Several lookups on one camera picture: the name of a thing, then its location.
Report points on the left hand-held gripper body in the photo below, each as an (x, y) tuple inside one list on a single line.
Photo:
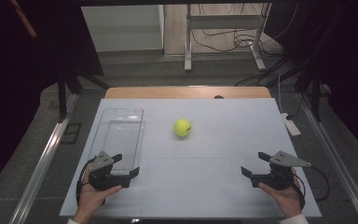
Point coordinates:
[(101, 174)]

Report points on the person's white sleeve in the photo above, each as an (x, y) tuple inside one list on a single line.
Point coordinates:
[(293, 219), (73, 221)]

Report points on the grey metal desk frame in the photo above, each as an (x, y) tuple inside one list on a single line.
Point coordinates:
[(223, 21)]

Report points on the white cabinet panel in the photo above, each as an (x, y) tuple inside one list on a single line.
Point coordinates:
[(121, 28)]

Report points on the person's left hand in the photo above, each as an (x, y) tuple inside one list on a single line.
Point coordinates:
[(90, 196)]

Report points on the white board sheet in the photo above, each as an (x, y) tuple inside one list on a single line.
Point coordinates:
[(205, 174)]

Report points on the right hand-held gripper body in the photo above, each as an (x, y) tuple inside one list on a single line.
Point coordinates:
[(279, 174)]

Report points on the person's white left sleeve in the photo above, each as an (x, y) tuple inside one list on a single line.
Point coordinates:
[(73, 221)]

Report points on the white power strip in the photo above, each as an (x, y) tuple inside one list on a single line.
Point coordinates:
[(290, 124)]

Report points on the yellow tennis ball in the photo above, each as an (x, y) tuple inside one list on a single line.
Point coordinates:
[(182, 127)]

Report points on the clear plastic tray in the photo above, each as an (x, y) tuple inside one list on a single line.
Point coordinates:
[(122, 133)]

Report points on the dark curtain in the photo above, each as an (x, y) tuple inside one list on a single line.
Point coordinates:
[(18, 77), (348, 62)]

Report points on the black metal stand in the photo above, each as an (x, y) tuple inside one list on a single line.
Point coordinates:
[(62, 93), (315, 93)]

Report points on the aluminium rail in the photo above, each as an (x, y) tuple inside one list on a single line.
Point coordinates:
[(43, 161), (332, 149)]

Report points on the person's white right sleeve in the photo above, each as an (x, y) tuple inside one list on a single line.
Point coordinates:
[(293, 219)]

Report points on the person's right hand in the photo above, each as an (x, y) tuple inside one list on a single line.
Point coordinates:
[(287, 199)]

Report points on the wooden table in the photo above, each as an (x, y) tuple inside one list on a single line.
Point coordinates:
[(167, 92)]

